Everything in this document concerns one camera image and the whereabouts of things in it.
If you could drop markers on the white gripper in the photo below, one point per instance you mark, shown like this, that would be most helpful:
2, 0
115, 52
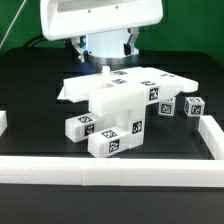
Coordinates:
63, 19

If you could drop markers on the white chair back frame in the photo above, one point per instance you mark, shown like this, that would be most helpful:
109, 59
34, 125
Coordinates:
110, 92

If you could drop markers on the white chair seat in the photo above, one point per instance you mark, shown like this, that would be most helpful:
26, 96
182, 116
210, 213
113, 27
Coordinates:
128, 129

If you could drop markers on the white tagged cube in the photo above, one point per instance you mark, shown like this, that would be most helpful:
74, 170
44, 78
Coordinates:
167, 107
194, 106

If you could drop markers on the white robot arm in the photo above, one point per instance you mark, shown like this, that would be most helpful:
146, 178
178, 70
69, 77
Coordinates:
107, 45

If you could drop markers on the thin grey rod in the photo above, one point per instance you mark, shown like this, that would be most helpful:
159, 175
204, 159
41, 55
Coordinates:
12, 24

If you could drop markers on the white left block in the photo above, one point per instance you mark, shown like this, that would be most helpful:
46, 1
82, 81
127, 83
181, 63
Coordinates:
3, 122

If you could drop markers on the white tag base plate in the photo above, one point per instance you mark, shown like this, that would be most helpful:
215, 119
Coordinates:
61, 95

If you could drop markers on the white right rail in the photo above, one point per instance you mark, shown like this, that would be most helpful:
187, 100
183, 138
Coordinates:
213, 136

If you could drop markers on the white rail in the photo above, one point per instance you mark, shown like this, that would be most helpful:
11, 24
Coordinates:
213, 136
111, 172

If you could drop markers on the white front rail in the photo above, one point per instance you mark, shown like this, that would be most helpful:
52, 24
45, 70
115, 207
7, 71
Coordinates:
111, 172

